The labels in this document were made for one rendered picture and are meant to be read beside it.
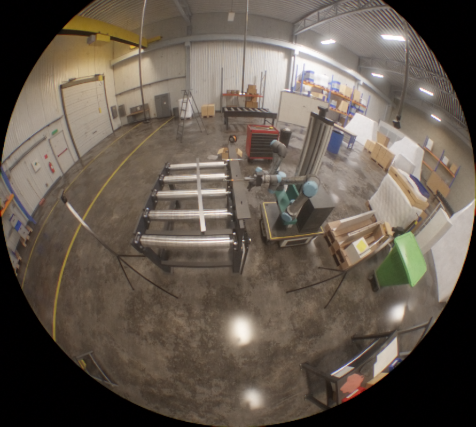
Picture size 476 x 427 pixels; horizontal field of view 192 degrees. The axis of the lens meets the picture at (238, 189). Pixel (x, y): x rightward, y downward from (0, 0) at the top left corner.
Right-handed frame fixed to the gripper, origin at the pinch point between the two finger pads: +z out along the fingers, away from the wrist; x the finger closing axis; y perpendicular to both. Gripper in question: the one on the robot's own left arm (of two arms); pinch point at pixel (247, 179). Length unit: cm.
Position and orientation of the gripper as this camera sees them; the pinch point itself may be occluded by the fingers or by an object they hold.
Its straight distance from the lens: 123.7
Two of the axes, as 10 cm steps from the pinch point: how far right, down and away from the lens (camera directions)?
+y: 1.1, 6.6, -7.5
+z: -9.9, 0.4, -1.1
